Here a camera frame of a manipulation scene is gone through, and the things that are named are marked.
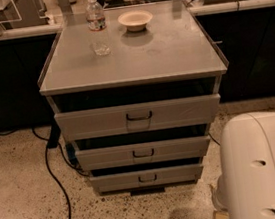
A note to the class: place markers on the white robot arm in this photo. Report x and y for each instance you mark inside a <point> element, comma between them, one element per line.
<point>246,187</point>

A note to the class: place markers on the black power strip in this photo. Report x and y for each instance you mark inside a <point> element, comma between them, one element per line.
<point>54,136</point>

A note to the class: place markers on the grey drawer cabinet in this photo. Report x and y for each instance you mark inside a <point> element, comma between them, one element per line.
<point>170,59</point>

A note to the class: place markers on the grey drawer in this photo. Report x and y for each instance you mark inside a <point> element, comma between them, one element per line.
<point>138,117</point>
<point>143,153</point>
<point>140,179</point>

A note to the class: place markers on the white paper bowl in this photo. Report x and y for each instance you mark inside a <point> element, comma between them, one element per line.
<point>135,21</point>

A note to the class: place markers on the clear plastic water bottle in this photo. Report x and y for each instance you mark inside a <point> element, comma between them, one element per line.
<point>96,24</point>

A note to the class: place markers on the dark counter with white top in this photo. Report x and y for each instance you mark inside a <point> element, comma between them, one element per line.
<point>246,38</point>

